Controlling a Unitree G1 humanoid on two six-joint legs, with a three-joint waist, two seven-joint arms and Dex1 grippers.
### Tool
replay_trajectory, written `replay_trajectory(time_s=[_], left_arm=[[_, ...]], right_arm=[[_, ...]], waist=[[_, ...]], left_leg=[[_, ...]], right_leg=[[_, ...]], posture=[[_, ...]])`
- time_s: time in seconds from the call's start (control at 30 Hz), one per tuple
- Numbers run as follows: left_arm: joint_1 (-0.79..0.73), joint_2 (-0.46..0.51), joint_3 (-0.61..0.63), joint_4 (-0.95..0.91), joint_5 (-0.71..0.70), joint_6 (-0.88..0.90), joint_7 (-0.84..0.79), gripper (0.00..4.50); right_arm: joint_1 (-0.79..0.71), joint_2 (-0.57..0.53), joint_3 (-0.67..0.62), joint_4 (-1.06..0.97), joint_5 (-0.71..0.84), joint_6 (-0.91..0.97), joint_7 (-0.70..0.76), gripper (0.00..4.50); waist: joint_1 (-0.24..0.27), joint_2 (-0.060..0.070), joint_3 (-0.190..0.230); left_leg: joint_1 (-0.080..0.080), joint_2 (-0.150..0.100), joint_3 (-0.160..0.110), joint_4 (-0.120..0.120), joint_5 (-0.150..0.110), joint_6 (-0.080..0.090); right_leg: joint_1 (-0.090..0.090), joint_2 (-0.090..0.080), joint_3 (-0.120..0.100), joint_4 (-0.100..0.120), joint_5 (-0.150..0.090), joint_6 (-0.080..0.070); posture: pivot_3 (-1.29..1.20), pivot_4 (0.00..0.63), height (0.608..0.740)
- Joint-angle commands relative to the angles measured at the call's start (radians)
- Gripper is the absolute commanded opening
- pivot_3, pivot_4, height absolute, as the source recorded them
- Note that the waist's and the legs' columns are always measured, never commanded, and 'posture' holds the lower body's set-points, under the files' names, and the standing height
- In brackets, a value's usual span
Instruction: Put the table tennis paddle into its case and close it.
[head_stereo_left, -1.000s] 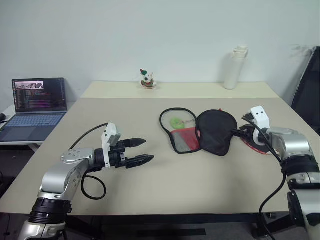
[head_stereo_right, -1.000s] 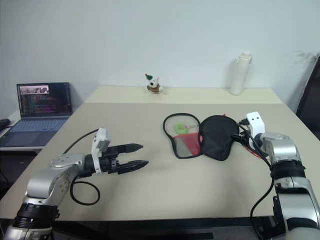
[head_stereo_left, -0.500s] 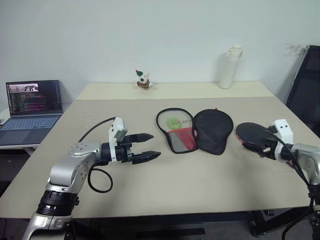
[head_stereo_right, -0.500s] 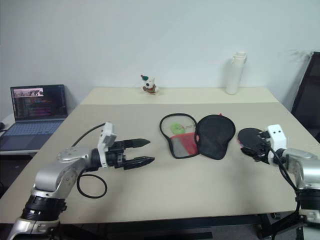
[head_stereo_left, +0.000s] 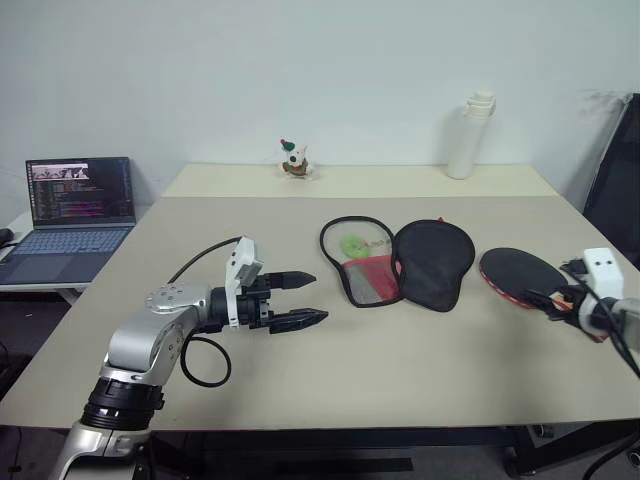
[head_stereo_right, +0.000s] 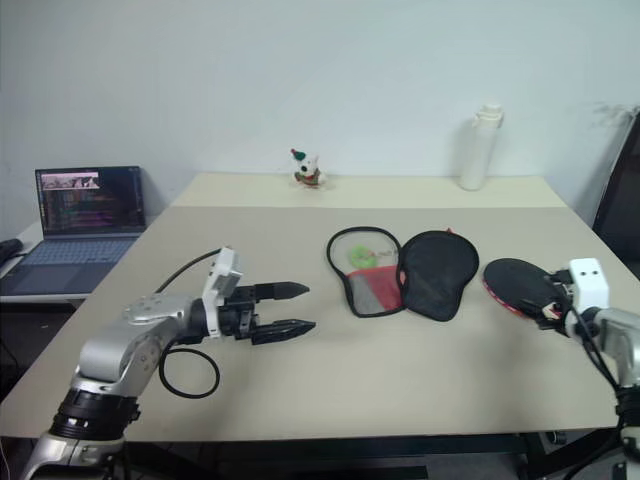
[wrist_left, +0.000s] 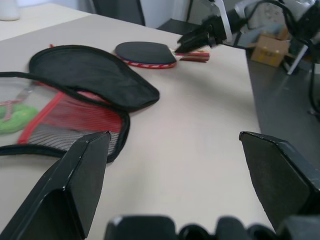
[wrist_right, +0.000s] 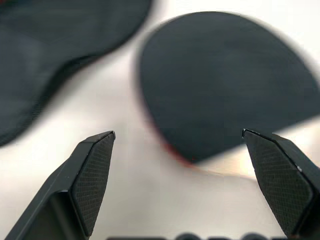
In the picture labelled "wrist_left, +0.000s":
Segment black hanging cable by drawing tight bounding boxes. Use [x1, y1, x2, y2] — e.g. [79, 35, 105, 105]
[307, 61, 320, 116]

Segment black office chair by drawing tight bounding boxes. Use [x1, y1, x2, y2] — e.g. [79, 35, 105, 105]
[91, 0, 146, 27]

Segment brown cardboard box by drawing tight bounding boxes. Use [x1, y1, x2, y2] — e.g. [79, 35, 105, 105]
[250, 34, 291, 68]

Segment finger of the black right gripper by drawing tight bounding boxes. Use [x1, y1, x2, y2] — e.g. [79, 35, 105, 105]
[176, 24, 210, 46]
[174, 39, 211, 54]

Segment black red paddle case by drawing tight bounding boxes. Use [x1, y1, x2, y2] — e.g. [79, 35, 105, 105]
[0, 44, 160, 164]

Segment white side table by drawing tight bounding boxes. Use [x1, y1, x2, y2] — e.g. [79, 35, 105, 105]
[0, 2, 94, 42]

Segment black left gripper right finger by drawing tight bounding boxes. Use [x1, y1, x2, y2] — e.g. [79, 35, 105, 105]
[238, 131, 320, 232]

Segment black rubber table tennis paddle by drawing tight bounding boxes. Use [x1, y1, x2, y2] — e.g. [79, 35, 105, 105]
[114, 41, 211, 70]

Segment white plastic container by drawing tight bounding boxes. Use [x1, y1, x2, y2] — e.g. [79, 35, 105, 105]
[0, 0, 21, 22]

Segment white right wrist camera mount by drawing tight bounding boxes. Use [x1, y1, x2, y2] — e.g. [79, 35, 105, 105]
[208, 0, 234, 42]

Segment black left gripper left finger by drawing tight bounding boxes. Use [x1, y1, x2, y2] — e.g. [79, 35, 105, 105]
[0, 130, 112, 240]

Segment black chair seat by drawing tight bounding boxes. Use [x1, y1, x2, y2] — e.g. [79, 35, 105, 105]
[156, 17, 202, 35]

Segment white metal table leg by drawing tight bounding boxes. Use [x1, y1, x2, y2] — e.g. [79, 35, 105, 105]
[286, 46, 311, 75]

